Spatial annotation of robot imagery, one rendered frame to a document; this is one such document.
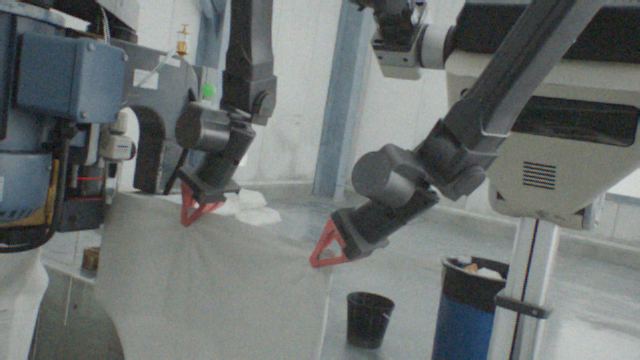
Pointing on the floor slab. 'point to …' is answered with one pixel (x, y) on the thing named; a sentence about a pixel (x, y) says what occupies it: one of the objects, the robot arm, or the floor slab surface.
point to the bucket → (367, 319)
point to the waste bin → (466, 307)
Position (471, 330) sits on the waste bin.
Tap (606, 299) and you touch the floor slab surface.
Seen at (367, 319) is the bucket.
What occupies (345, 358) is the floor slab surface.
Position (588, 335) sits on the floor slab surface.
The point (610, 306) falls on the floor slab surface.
